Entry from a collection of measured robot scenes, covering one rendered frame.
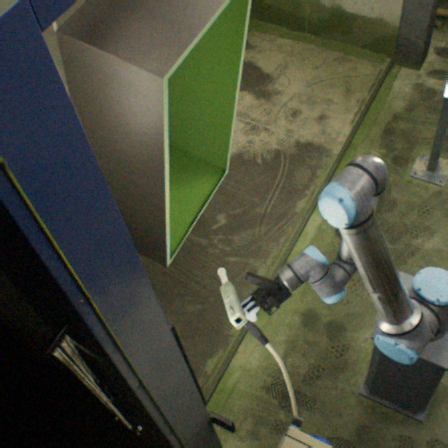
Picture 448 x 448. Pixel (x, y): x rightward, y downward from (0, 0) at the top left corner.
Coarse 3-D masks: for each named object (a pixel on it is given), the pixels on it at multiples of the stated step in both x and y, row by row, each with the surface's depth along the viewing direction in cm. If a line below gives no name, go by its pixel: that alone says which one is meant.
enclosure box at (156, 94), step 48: (96, 0) 173; (144, 0) 175; (192, 0) 177; (240, 0) 205; (96, 48) 163; (144, 48) 165; (192, 48) 235; (240, 48) 223; (96, 96) 181; (144, 96) 170; (192, 96) 259; (96, 144) 204; (144, 144) 190; (192, 144) 287; (144, 192) 215; (192, 192) 283; (144, 240) 249
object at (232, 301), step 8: (224, 272) 238; (224, 280) 229; (224, 288) 220; (232, 288) 218; (224, 296) 214; (232, 296) 210; (232, 304) 204; (240, 304) 206; (232, 312) 198; (240, 312) 196; (232, 320) 196; (248, 320) 208; (248, 328) 209; (256, 328) 209; (256, 336) 210; (264, 336) 211; (264, 344) 211
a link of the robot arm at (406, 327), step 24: (360, 168) 163; (336, 192) 159; (360, 192) 160; (336, 216) 162; (360, 216) 162; (360, 240) 167; (384, 240) 172; (360, 264) 174; (384, 264) 173; (384, 288) 177; (384, 312) 185; (408, 312) 185; (384, 336) 190; (408, 336) 187; (408, 360) 189
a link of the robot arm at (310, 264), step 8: (312, 248) 206; (296, 256) 208; (304, 256) 206; (312, 256) 205; (320, 256) 205; (288, 264) 208; (296, 264) 205; (304, 264) 205; (312, 264) 205; (320, 264) 205; (328, 264) 208; (296, 272) 205; (304, 272) 205; (312, 272) 205; (320, 272) 206; (304, 280) 206; (312, 280) 207
